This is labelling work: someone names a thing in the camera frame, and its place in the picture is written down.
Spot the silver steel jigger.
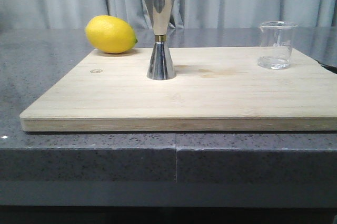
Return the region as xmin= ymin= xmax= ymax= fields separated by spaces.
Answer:
xmin=144 ymin=0 xmax=176 ymax=80

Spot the clear glass beaker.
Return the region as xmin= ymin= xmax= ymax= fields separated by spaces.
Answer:
xmin=257 ymin=21 xmax=298 ymax=70

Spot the light wooden cutting board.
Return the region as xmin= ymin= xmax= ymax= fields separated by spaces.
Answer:
xmin=20 ymin=47 xmax=336 ymax=132

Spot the yellow lemon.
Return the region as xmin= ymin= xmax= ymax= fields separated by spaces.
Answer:
xmin=85 ymin=15 xmax=138 ymax=54

